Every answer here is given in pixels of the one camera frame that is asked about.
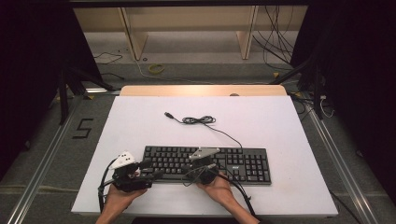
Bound light wooden table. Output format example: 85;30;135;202
120;84;288;97

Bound hanging black cable bundle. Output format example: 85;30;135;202
251;5;296;72

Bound thin black floor cable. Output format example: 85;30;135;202
92;51;124;65

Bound white table cover board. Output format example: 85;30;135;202
70;95;340;218

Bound tangled floor cables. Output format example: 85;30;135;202
289;91;336;119

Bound black curtain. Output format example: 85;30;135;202
290;0;396;209
0;0;105;183

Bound right hand-held gripper cable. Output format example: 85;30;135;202
181;163;254;217

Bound person's left hand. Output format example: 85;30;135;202
105;184;148;217

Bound yellow tape roll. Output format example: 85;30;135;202
148;63;165;76

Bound person's right hand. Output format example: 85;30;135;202
195;172;233;207

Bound hand-held gripper cable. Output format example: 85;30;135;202
181;163;254;217
97;157;121;213

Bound black metal stand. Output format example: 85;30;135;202
57;63;117;126
269;55;325;121

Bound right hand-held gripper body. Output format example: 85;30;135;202
188;147;221;186

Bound black keyboard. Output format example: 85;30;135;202
138;145;273;187

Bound aluminium floor rail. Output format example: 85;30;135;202
6;96;82;224
306;102;379;224

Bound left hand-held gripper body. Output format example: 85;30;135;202
108;150;154;193

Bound left hand-held gripper cable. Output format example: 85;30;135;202
97;157;121;213

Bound light wooden shelf unit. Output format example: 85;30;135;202
73;5;309;62

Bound black keyboard cable with plug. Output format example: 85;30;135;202
163;111;244;149

